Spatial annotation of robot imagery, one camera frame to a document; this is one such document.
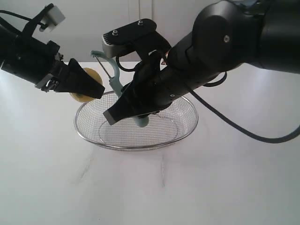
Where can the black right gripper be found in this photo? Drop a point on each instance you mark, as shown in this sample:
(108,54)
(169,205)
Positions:
(156,84)

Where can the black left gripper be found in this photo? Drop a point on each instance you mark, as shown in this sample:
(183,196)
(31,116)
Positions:
(41,64)

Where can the yellow lemon with sticker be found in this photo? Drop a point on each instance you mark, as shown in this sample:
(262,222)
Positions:
(83,98)

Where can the teal handled vegetable peeler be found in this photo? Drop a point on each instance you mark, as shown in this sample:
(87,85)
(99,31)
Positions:
(115,82)

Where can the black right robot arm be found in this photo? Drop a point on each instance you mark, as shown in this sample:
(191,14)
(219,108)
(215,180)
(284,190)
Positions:
(226,34)

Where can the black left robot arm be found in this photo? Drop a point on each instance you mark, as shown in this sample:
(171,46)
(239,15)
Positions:
(42,65)

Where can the white cabinet doors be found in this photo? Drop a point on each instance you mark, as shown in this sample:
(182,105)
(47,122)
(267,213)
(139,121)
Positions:
(87,20)

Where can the oval steel mesh basket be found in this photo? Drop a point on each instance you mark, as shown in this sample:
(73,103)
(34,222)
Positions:
(164,128)

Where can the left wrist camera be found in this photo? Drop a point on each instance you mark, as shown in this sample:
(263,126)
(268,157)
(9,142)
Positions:
(47,20)

